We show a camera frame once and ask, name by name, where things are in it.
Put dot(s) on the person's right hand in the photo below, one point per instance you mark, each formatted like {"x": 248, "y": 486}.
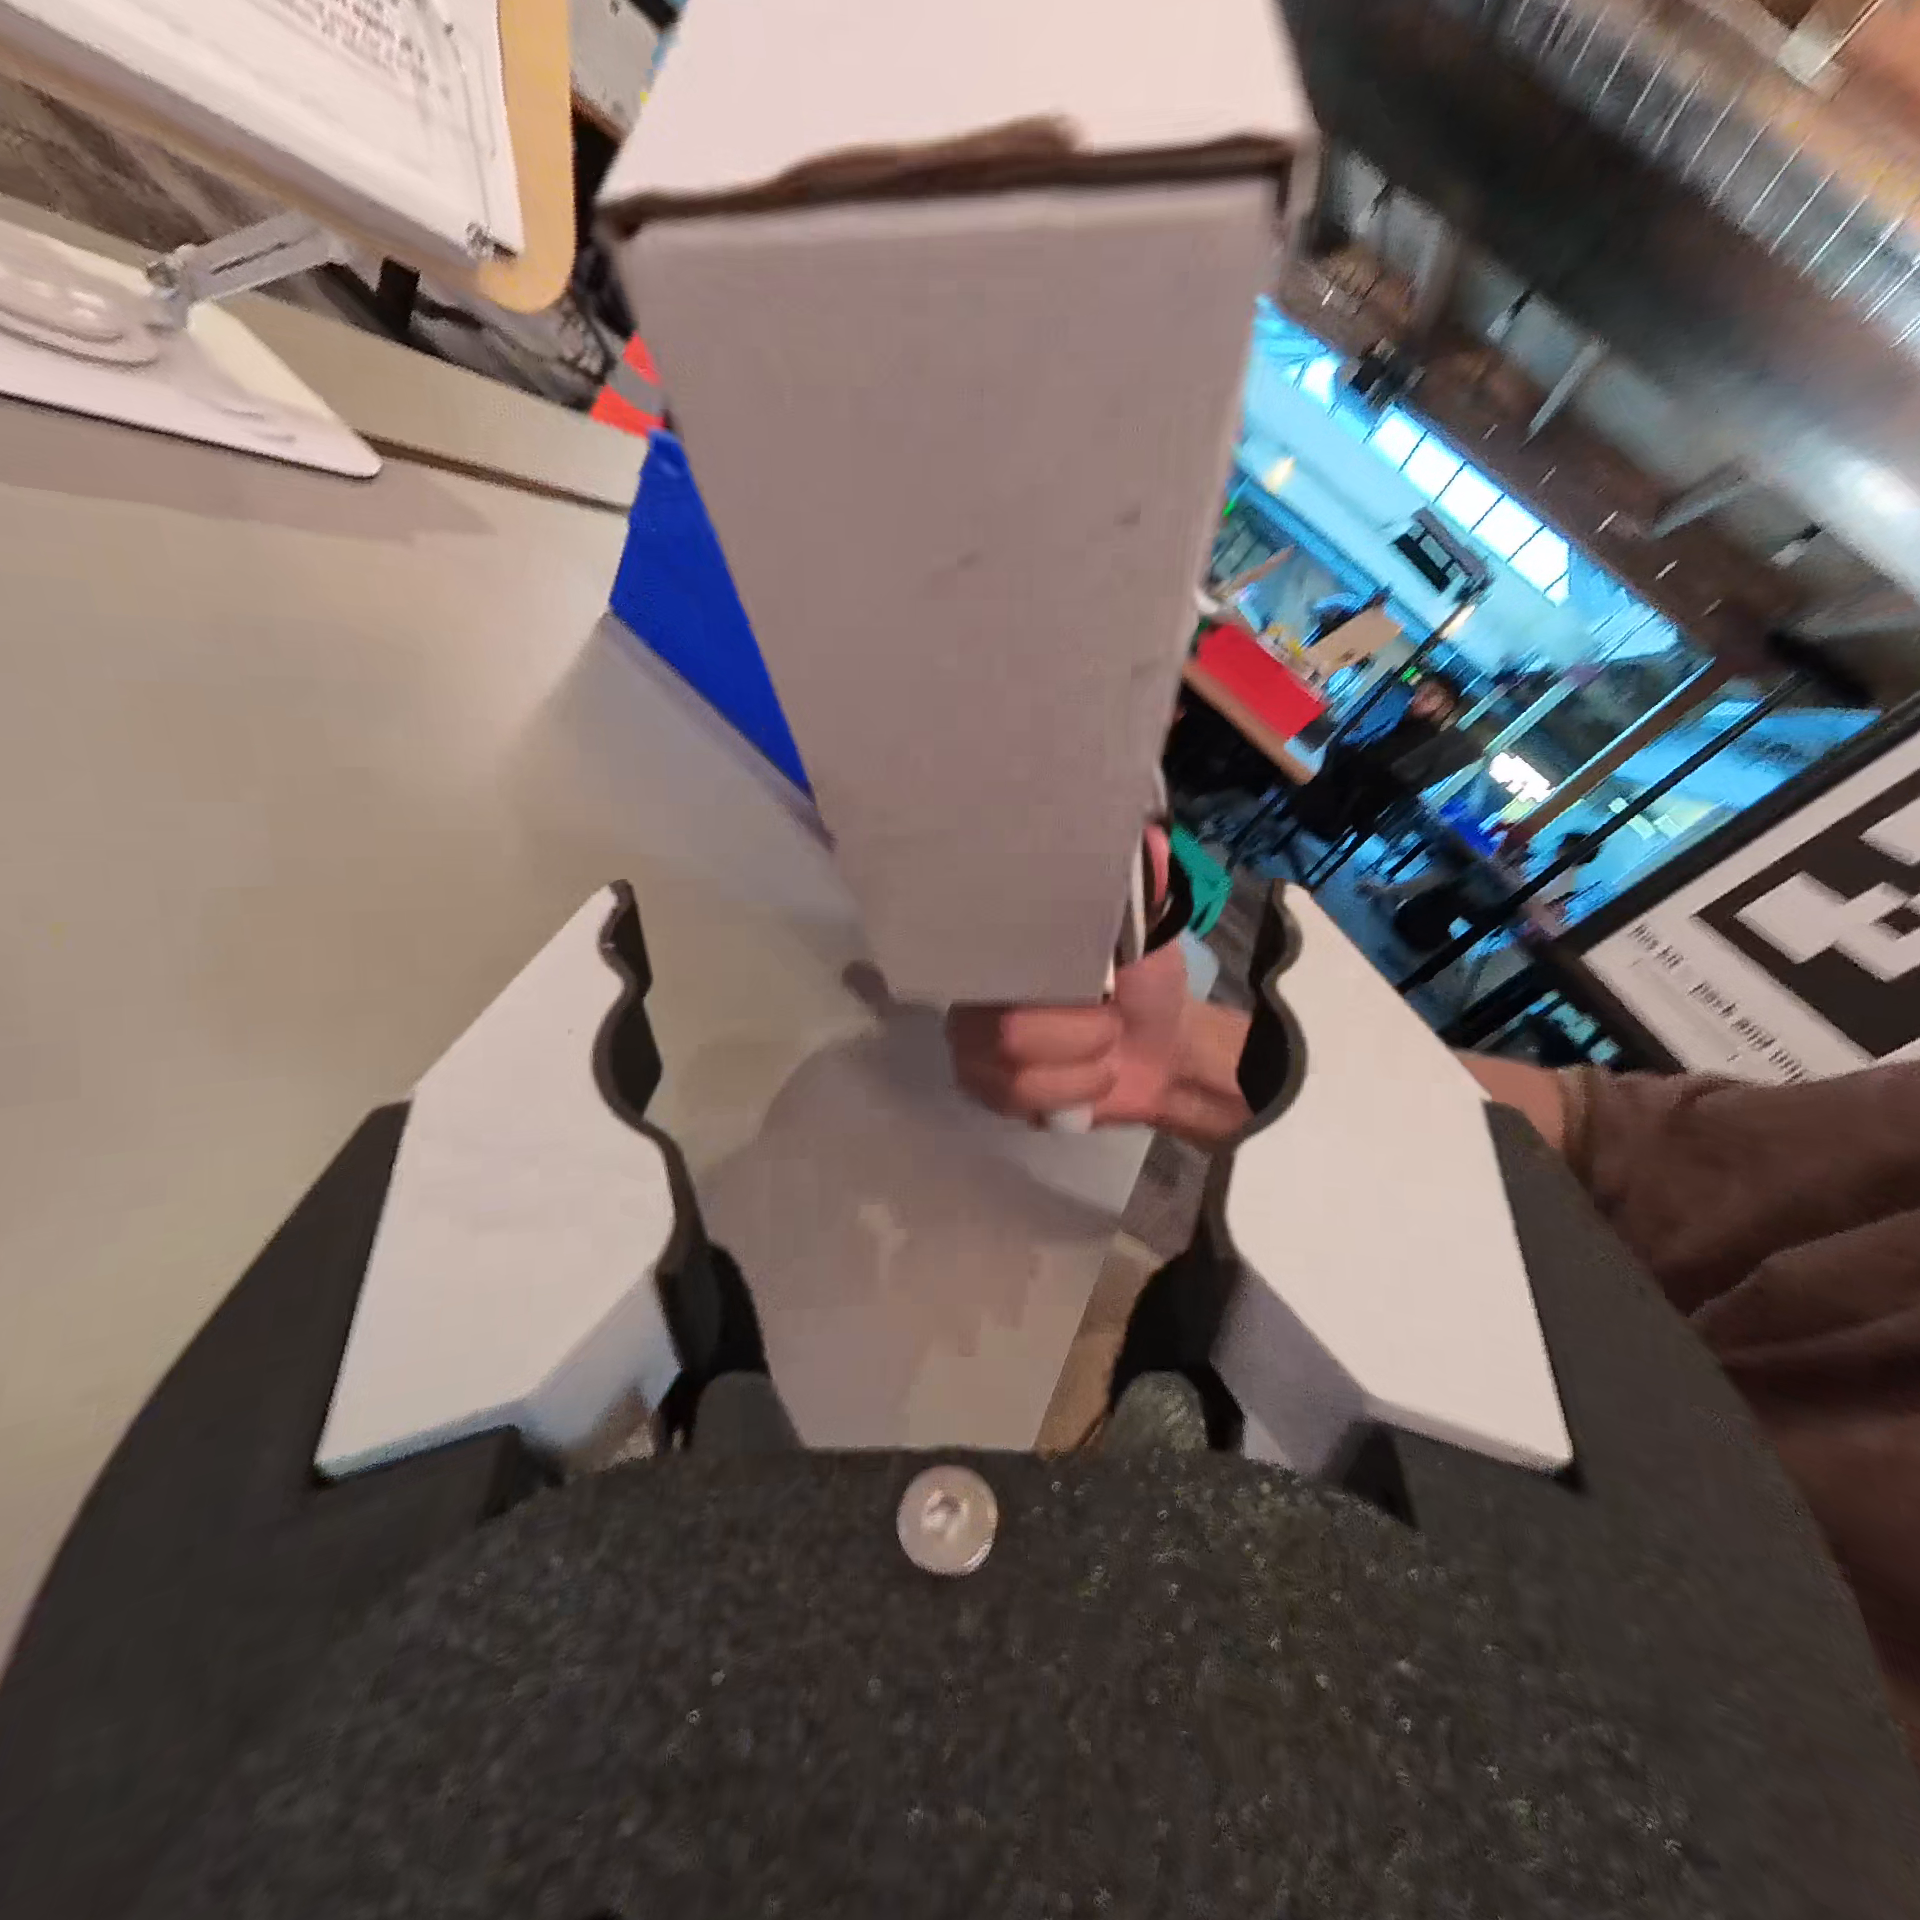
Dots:
{"x": 1108, "y": 1066}

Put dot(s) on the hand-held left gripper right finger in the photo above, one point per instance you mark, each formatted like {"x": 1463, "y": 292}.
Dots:
{"x": 1380, "y": 1201}

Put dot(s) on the beige wooden board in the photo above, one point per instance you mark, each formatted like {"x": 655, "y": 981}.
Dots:
{"x": 540, "y": 149}

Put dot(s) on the silver ribbed air duct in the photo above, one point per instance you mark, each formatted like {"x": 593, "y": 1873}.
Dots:
{"x": 1651, "y": 195}

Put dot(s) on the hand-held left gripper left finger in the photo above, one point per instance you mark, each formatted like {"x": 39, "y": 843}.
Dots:
{"x": 495, "y": 1201}

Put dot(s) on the red table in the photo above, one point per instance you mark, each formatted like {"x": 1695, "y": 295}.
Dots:
{"x": 1254, "y": 683}

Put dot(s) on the white cardboard box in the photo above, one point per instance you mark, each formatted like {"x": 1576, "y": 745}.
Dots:
{"x": 960, "y": 525}

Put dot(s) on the person's right forearm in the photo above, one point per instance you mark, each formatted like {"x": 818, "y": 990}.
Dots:
{"x": 1799, "y": 1245}

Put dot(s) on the blue and red printed box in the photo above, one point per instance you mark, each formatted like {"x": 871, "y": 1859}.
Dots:
{"x": 698, "y": 617}

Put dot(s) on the white stand base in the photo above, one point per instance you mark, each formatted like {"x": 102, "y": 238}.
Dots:
{"x": 180, "y": 377}

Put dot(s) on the white instruction sheet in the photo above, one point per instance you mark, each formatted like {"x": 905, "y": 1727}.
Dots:
{"x": 300, "y": 91}

